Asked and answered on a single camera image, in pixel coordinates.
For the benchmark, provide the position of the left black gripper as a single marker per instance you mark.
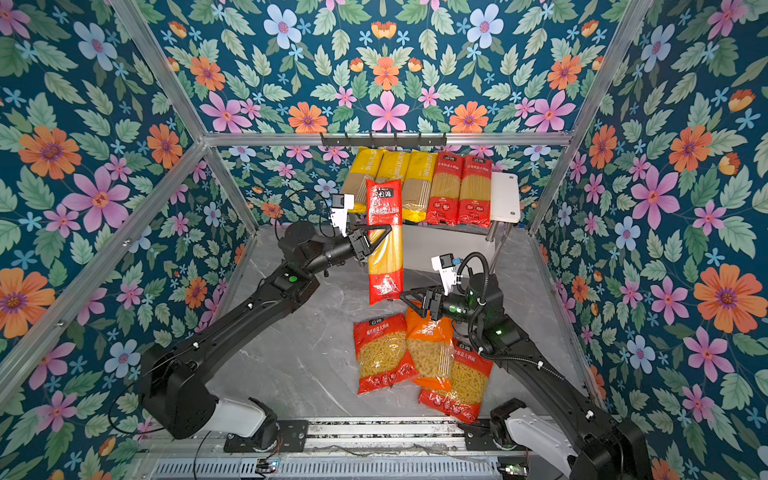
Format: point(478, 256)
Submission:
point(352, 245)

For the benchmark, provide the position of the white two-tier shelf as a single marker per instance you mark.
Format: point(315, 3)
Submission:
point(422, 242)

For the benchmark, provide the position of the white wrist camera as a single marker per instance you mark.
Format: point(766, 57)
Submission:
point(341, 206)
point(447, 268)

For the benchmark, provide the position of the black wall hook rack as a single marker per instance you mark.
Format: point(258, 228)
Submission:
point(371, 140)

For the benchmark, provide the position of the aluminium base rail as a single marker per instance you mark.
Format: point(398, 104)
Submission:
point(437, 447)

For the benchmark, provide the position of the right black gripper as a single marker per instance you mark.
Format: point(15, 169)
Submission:
point(431, 302)

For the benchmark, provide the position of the red spaghetti package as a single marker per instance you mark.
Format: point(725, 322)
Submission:
point(443, 204)
point(475, 192)
point(386, 276)

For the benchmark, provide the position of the red macaroni bag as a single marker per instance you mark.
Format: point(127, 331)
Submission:
point(382, 354)
point(470, 374)

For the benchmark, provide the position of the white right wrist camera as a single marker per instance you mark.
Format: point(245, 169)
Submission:
point(447, 268)

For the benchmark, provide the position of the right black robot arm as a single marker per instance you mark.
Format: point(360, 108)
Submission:
point(580, 440)

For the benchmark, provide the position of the yellow spaghetti package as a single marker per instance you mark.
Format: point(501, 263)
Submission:
point(417, 185)
point(394, 165)
point(364, 167)

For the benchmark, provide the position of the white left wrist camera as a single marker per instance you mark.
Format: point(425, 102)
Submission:
point(341, 206)

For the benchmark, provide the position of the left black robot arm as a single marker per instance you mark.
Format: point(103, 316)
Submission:
point(172, 387)

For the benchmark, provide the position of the orange macaroni bag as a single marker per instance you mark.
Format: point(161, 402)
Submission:
point(430, 344)

